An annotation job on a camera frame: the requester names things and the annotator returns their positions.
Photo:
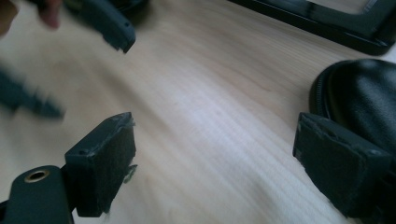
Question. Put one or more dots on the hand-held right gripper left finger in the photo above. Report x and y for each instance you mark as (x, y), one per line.
(102, 161)

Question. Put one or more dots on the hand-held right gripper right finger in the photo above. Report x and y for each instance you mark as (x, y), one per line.
(339, 165)

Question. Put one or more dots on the black leather shoe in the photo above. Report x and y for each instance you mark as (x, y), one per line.
(364, 93)

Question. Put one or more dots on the red and black shoe rack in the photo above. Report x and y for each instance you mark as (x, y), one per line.
(342, 29)

